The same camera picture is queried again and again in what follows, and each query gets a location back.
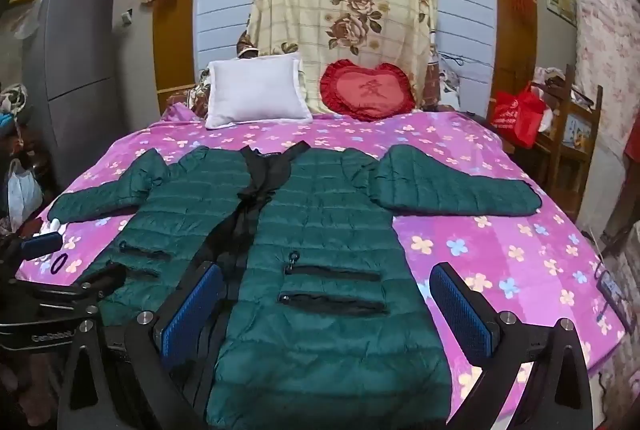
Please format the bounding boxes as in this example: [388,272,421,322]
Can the pink floral hanging cloth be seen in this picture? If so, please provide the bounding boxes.
[572,0,640,241]

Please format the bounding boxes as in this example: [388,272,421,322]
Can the brown floral quilt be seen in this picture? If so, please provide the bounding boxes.
[165,30,463,120]

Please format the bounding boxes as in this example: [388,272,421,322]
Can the green puffer jacket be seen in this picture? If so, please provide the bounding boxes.
[47,141,543,430]

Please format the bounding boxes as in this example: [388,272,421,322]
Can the dark rectangular device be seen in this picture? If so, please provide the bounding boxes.
[595,262,638,336]

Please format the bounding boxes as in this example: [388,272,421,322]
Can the pink floral bed sheet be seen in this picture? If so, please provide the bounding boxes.
[15,102,628,430]

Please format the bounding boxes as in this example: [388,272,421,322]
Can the red heart cushion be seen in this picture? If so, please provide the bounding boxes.
[320,59,417,122]

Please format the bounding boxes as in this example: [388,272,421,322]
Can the red shopping bag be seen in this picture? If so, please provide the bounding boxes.
[490,82,546,150]

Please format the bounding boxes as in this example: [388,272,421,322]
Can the framed wall picture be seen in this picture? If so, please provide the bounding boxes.
[542,0,578,28]

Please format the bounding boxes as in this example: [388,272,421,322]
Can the wooden shelf rack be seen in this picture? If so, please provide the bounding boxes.
[530,65,603,221]

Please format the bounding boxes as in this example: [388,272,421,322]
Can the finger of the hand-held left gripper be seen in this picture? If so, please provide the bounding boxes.
[19,231,65,262]
[75,261,128,303]

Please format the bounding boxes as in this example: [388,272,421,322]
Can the white pillow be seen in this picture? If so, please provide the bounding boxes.
[205,51,313,130]

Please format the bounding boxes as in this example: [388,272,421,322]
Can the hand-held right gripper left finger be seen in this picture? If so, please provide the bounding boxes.
[59,262,226,430]

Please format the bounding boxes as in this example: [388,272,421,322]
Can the white plastic bag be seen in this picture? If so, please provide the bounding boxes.
[6,158,45,231]

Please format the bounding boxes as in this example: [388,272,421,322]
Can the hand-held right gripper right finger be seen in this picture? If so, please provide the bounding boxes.
[429,262,596,430]

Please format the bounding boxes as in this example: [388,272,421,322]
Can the grey refrigerator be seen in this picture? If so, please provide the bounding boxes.
[20,0,121,191]

